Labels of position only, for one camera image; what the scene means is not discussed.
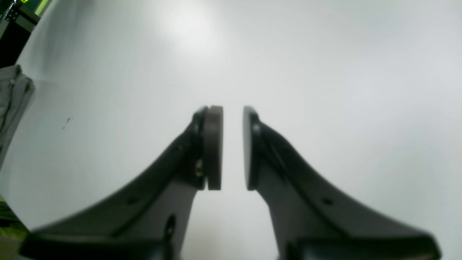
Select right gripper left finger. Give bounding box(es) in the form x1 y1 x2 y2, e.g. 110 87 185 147
20 106 224 260

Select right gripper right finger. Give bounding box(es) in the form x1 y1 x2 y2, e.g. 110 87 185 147
243 106 441 260

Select light grey T-shirt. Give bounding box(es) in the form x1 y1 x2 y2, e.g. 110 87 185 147
0 64 36 167

